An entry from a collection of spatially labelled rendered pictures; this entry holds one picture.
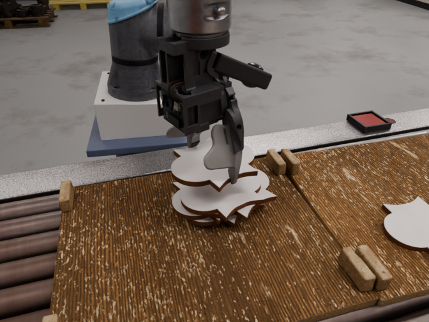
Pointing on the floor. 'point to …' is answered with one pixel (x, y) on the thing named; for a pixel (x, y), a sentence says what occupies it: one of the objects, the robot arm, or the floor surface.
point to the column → (129, 144)
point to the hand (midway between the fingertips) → (214, 161)
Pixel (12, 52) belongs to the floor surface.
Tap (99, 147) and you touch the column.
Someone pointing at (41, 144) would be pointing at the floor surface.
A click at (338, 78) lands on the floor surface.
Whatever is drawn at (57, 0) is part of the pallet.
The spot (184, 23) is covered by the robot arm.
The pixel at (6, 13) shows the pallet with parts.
